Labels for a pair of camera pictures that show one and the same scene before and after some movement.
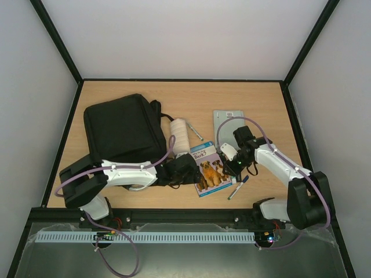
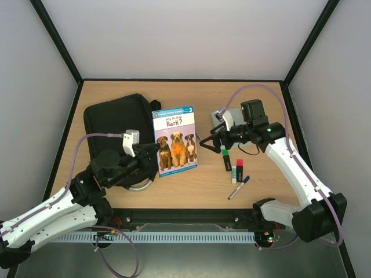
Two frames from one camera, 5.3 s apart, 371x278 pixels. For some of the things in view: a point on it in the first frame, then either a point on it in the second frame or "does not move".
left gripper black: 191,177 to 142,150
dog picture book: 210,165 to 175,133
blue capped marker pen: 237,187 does not move
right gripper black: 230,168 to 220,138
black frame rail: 73,216 does not move
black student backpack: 126,130 does not move
